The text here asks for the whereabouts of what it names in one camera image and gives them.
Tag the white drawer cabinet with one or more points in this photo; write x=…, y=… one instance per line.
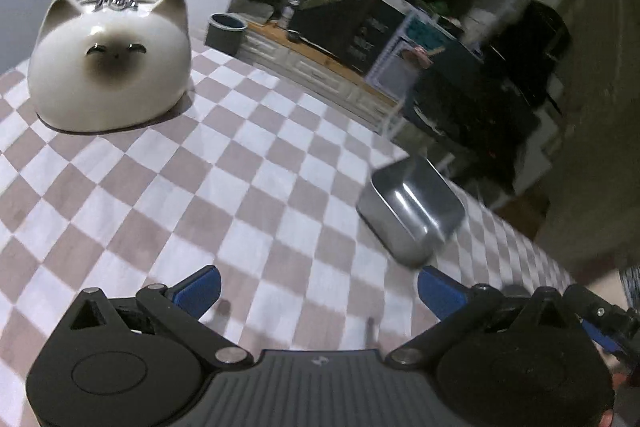
x=320, y=69

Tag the grey round bin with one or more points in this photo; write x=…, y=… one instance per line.
x=225, y=32

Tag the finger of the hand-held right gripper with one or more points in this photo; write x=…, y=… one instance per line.
x=600, y=309
x=602, y=339

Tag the dark sofa with clothes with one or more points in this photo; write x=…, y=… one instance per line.
x=465, y=107

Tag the brown white checkered tablecloth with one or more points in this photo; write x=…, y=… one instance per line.
x=200, y=182

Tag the white cat-shaped ceramic bowl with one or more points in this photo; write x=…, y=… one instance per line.
x=100, y=82

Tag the black chalkboard sign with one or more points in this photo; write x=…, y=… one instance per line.
x=370, y=37

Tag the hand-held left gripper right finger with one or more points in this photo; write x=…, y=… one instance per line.
x=440, y=292

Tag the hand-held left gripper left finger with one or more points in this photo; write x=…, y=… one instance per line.
x=200, y=289

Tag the grey rectangular dish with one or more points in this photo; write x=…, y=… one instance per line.
x=415, y=207

